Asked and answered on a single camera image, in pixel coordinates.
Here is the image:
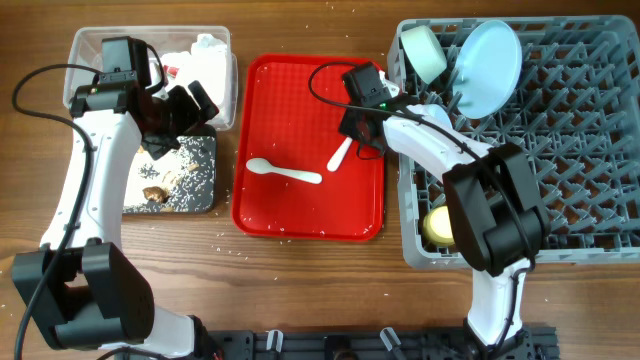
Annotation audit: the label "grey dishwasher rack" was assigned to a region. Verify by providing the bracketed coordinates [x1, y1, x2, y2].
[387, 15, 639, 264]

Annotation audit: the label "cream plastic spoon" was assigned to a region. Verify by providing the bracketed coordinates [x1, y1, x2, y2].
[246, 158, 323, 184]

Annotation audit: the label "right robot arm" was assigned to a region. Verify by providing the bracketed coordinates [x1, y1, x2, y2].
[340, 62, 550, 356]

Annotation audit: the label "red serving tray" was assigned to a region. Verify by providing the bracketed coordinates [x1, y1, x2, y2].
[231, 54, 385, 242]

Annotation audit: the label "mint green bowl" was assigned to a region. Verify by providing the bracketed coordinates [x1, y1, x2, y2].
[400, 25, 447, 85]

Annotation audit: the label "black food waste tray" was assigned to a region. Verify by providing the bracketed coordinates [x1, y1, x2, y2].
[81, 121, 217, 224]

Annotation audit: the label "red snack wrapper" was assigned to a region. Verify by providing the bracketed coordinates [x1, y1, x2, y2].
[163, 66, 179, 78]

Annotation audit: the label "clear plastic waste bin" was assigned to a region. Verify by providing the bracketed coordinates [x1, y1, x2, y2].
[68, 25, 238, 131]

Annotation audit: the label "light blue plate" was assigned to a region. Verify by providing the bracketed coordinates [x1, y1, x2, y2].
[452, 20, 523, 119]

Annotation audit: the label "white napkin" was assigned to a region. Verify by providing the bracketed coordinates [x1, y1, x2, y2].
[161, 34, 229, 115]

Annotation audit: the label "pink plastic fork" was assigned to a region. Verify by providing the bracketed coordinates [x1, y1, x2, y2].
[326, 137, 353, 172]

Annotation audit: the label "yellow plastic cup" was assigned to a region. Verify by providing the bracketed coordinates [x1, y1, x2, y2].
[422, 206, 455, 247]

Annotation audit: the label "light blue bowl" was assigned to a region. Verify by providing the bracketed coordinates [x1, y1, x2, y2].
[426, 104, 453, 130]

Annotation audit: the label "rice and food scraps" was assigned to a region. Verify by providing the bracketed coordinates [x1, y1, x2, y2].
[123, 135, 217, 214]

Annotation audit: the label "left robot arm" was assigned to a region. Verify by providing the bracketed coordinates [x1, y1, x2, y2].
[11, 36, 224, 359]

